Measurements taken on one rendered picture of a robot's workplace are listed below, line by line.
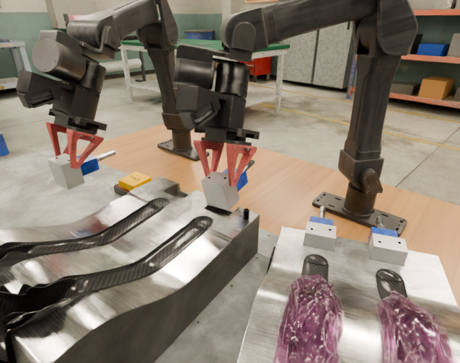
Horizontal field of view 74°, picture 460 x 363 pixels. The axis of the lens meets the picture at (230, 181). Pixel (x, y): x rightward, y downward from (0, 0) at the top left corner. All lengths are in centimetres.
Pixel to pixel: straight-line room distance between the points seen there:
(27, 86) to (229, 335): 51
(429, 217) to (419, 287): 32
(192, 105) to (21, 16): 668
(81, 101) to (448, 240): 78
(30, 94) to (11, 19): 644
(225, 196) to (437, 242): 45
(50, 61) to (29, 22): 650
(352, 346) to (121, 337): 25
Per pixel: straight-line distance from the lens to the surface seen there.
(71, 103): 64
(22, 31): 707
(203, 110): 47
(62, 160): 68
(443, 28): 577
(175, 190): 67
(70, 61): 61
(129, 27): 76
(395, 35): 60
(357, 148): 66
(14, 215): 87
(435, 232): 80
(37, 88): 62
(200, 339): 49
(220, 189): 52
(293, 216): 72
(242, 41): 50
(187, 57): 53
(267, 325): 39
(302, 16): 55
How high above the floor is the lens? 120
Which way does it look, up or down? 28 degrees down
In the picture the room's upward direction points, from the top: straight up
